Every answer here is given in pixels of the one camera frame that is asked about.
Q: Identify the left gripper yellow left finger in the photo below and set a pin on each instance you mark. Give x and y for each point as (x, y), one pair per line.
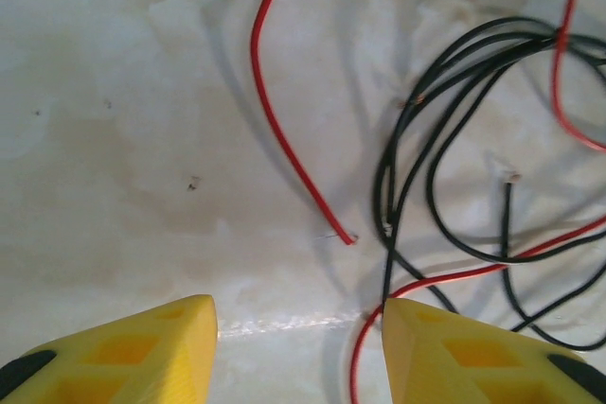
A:
(118, 361)

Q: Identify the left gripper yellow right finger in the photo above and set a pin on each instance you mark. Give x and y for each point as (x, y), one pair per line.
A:
(473, 361)

